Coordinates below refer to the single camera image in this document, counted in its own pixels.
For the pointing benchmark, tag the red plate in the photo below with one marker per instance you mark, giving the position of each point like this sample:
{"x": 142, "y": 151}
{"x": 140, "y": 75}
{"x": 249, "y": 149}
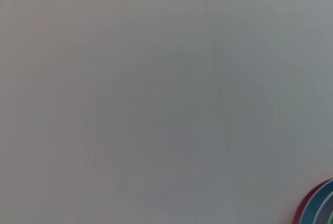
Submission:
{"x": 301, "y": 208}

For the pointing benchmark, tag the teal blue plate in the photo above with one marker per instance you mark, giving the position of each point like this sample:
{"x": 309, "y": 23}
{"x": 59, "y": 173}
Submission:
{"x": 312, "y": 205}

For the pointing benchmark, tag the dark green plate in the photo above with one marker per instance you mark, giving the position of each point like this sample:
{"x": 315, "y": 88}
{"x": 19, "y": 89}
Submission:
{"x": 331, "y": 220}

